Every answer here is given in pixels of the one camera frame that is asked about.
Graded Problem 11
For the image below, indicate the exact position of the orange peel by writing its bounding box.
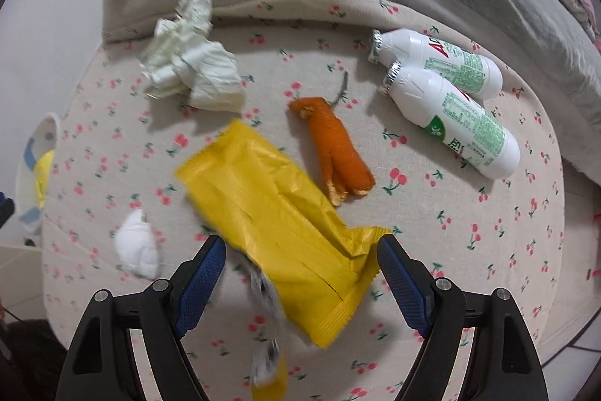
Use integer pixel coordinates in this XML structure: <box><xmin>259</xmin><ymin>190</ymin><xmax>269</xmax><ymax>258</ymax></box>
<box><xmin>287</xmin><ymin>97</ymin><xmax>375</xmax><ymax>207</ymax></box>

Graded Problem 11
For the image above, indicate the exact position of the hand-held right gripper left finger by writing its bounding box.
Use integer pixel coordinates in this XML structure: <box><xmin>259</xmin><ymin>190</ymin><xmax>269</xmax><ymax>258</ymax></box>
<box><xmin>55</xmin><ymin>236</ymin><xmax>227</xmax><ymax>401</ymax></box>

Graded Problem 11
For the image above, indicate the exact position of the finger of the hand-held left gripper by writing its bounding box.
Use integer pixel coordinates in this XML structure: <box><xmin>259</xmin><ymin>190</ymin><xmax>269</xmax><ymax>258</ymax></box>
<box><xmin>0</xmin><ymin>192</ymin><xmax>15</xmax><ymax>228</ymax></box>

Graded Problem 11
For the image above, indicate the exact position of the white tissue ball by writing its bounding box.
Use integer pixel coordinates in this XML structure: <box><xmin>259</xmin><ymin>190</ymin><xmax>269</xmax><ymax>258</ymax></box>
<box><xmin>115</xmin><ymin>209</ymin><xmax>160</xmax><ymax>280</ymax></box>

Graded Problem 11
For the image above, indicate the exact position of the pale paper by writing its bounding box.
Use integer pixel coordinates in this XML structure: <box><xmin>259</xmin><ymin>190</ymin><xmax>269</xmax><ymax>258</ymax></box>
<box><xmin>139</xmin><ymin>0</ymin><xmax>246</xmax><ymax>110</ymax></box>

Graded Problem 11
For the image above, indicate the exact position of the cherry print tablecloth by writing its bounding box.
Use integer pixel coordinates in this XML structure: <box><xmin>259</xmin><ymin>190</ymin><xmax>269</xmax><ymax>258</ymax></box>
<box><xmin>41</xmin><ymin>0</ymin><xmax>566</xmax><ymax>401</ymax></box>

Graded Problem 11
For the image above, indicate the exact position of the yellow snack wrapper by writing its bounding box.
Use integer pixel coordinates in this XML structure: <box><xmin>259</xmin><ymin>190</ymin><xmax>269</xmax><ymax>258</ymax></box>
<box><xmin>175</xmin><ymin>120</ymin><xmax>393</xmax><ymax>350</ymax></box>

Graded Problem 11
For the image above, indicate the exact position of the white patterned trash bin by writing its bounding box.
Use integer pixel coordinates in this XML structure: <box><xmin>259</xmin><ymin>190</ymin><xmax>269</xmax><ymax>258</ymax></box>
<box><xmin>16</xmin><ymin>112</ymin><xmax>61</xmax><ymax>248</ymax></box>

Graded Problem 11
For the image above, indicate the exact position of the silver lined wrapper strip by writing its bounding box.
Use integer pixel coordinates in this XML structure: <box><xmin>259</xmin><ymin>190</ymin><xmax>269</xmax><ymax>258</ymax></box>
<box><xmin>244</xmin><ymin>260</ymin><xmax>288</xmax><ymax>401</ymax></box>

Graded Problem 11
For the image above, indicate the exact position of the yellow paper bowl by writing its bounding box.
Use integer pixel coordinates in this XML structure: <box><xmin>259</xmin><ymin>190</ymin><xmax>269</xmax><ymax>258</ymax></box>
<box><xmin>35</xmin><ymin>150</ymin><xmax>56</xmax><ymax>209</ymax></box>

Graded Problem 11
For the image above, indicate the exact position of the white plastic bottle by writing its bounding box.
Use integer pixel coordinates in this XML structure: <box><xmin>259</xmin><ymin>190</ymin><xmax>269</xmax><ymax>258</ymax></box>
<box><xmin>367</xmin><ymin>28</ymin><xmax>503</xmax><ymax>101</ymax></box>
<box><xmin>380</xmin><ymin>60</ymin><xmax>521</xmax><ymax>180</ymax></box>

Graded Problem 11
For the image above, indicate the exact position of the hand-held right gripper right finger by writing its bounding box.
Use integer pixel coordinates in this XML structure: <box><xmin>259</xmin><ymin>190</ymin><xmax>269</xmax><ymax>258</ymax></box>
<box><xmin>378</xmin><ymin>236</ymin><xmax>548</xmax><ymax>401</ymax></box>

